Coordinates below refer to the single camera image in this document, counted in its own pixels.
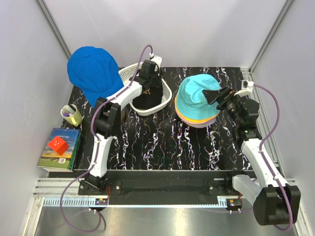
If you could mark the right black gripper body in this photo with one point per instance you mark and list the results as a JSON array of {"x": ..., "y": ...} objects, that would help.
[{"x": 230, "y": 103}]

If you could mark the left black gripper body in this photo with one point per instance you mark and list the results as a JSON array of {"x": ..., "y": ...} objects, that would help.
[{"x": 155, "y": 79}]

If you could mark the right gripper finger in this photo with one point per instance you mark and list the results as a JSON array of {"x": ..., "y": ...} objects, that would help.
[
  {"x": 212, "y": 100},
  {"x": 213, "y": 93}
]

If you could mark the black embroidered baseball cap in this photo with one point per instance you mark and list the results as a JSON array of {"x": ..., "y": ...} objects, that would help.
[{"x": 149, "y": 98}]

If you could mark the teal hat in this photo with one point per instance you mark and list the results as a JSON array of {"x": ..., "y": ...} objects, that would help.
[{"x": 191, "y": 102}]

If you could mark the orange bucket hat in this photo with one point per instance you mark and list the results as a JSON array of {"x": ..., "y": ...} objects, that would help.
[{"x": 184, "y": 118}]

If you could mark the pink bucket hat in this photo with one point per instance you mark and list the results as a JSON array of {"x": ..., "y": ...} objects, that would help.
[{"x": 199, "y": 124}]

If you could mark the blue hat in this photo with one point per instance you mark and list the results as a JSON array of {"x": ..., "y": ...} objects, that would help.
[{"x": 95, "y": 72}]

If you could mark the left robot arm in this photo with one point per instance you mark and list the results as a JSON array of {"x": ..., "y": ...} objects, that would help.
[{"x": 107, "y": 117}]

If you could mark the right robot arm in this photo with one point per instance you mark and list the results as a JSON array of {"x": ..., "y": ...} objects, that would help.
[{"x": 274, "y": 201}]

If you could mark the white plastic basket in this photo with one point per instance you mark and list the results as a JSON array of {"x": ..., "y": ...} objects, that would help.
[{"x": 127, "y": 72}]

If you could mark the cream mannequin head stand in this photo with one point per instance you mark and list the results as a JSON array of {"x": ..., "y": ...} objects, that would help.
[{"x": 123, "y": 116}]

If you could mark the black marble table mat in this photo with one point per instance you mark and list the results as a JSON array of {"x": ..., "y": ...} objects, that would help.
[{"x": 162, "y": 141}]

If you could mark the yellow tape cup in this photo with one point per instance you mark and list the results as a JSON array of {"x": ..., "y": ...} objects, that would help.
[{"x": 71, "y": 114}]

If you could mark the red cube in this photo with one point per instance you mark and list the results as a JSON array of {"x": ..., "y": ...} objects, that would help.
[{"x": 58, "y": 145}]

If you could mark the landscape cover book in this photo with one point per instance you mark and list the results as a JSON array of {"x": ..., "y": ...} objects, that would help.
[{"x": 51, "y": 161}]

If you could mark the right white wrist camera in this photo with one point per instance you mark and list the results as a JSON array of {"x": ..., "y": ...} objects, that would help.
[{"x": 246, "y": 88}]

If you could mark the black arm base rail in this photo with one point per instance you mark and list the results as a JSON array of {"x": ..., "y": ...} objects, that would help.
[{"x": 162, "y": 188}]

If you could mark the right aluminium frame post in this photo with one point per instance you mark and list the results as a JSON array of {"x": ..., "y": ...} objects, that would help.
[{"x": 272, "y": 32}]

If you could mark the aluminium frame post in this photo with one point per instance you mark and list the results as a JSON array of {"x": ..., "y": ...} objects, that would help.
[
  {"x": 53, "y": 27},
  {"x": 272, "y": 32}
]

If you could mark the left aluminium frame post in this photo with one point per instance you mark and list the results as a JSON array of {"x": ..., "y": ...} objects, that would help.
[{"x": 53, "y": 27}]

